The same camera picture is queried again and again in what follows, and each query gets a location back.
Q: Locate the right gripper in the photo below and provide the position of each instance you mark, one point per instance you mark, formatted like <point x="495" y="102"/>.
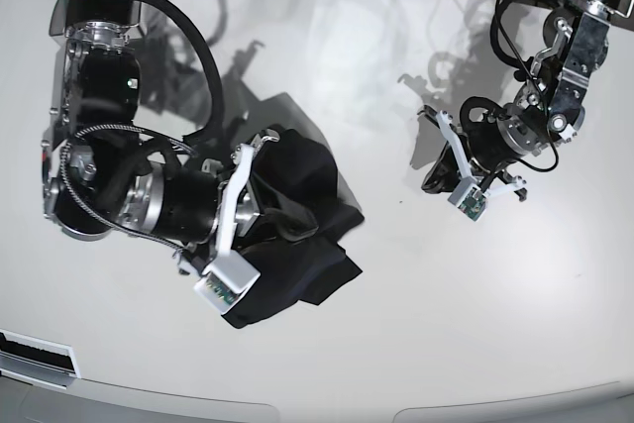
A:
<point x="182" y="208"/>

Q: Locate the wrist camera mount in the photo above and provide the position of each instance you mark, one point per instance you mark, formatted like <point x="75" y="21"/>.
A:
<point x="477" y="186"/>
<point x="227" y="276"/>

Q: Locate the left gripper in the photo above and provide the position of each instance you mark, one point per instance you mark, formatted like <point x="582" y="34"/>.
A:
<point x="497" y="137"/>

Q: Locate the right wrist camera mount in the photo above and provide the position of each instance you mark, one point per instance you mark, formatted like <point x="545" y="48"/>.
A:
<point x="227" y="276"/>

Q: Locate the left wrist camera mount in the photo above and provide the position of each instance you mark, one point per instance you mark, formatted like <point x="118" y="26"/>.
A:
<point x="477" y="186"/>

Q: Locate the black t-shirt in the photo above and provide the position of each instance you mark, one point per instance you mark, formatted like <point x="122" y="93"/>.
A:
<point x="294" y="244"/>

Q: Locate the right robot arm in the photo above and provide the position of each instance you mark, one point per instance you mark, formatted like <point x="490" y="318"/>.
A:
<point x="101" y="172"/>

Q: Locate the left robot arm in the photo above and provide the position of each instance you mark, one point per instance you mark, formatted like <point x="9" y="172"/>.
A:
<point x="546" y="111"/>

